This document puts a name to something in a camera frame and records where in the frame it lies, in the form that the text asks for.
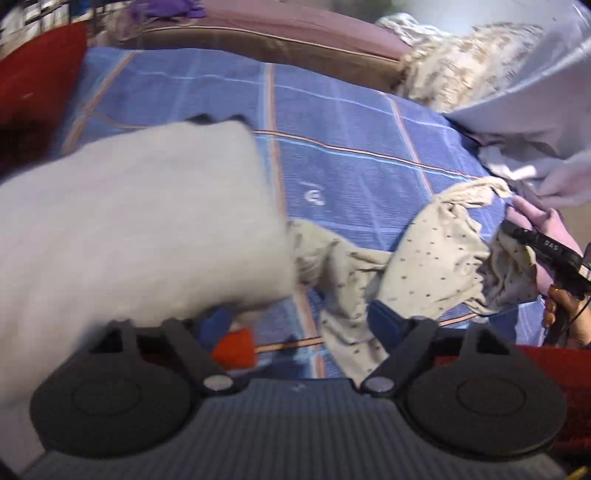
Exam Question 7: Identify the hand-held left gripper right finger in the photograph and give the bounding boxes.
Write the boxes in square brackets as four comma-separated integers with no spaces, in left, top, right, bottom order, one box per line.
[359,300,509,398]

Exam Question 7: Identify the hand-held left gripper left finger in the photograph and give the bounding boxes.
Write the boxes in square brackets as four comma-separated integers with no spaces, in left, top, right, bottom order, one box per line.
[99,307,237,396]

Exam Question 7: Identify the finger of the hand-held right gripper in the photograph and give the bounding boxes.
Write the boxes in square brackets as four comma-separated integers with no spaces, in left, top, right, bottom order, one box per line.
[501,220,539,250]

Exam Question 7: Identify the cream dotted garment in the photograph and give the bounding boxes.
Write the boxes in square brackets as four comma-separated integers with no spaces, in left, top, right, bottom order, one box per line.
[285,175,542,386]

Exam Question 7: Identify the person's right hand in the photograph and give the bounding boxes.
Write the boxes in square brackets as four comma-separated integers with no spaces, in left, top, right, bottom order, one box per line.
[542,284,591,350]

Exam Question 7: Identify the orange red cloth piece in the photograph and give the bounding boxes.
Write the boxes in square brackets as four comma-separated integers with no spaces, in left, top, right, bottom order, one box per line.
[211,327,257,371]

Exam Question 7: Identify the pink fuzzy sweater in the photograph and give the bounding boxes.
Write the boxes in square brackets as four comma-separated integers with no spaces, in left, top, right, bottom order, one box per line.
[507,196,583,296]

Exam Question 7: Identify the white plush pillow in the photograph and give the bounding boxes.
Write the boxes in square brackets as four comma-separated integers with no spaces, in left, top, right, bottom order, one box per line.
[0,114,298,407]

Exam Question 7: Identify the pale lilac cloth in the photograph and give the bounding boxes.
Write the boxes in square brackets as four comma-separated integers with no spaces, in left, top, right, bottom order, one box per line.
[445,0,591,210]

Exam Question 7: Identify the blue plaid bed sheet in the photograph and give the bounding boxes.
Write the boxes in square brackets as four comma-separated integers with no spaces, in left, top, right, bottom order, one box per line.
[51,46,548,384]

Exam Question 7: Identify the beige patterned blanket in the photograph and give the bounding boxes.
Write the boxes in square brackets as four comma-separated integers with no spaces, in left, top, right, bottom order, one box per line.
[376,13,546,114]

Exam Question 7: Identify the brown bed edge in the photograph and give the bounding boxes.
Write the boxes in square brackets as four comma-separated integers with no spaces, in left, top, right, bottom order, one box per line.
[108,0,411,93]

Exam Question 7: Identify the red smooth cushion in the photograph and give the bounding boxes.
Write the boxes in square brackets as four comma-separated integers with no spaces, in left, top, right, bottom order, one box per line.
[0,21,89,137]

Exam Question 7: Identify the purple cloth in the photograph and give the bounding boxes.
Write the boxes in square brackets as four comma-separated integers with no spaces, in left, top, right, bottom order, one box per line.
[127,0,208,26]

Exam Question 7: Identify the black metal rack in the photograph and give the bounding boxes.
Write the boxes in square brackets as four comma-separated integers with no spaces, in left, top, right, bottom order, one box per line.
[0,0,116,33]

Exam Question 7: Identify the black cable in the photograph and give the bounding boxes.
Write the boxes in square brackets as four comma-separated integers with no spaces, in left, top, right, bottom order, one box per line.
[550,285,591,344]

